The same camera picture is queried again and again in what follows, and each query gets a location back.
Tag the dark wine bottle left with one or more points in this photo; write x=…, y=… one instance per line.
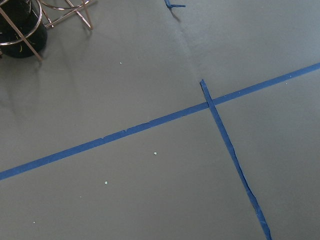
x=22, y=31

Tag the copper wire bottle rack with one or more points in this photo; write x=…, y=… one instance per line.
x=54, y=14

